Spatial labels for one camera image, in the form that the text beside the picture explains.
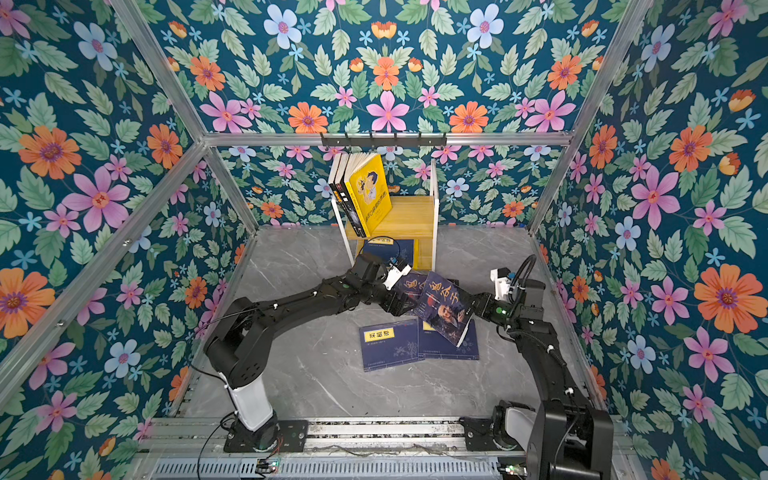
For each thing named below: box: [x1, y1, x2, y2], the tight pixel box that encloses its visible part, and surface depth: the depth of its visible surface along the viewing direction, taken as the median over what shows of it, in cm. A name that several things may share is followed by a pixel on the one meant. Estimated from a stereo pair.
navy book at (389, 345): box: [359, 318, 420, 373], surface depth 90 cm
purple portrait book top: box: [413, 271, 475, 347], surface depth 87 cm
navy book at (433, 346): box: [418, 318, 480, 360], surface depth 88 cm
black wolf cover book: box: [335, 154, 367, 238], surface depth 82 cm
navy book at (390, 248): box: [361, 239, 414, 267], surface depth 107 cm
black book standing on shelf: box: [329, 153, 346, 202], surface depth 78 cm
